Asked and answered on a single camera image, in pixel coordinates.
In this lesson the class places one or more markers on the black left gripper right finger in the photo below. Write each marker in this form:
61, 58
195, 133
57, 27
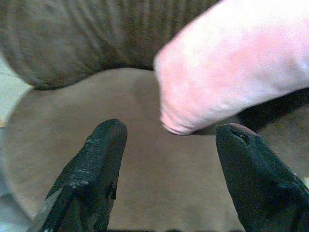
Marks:
260, 178

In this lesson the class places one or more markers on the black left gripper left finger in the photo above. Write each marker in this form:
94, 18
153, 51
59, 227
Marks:
91, 164

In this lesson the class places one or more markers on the pink pillow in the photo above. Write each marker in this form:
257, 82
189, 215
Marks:
227, 72

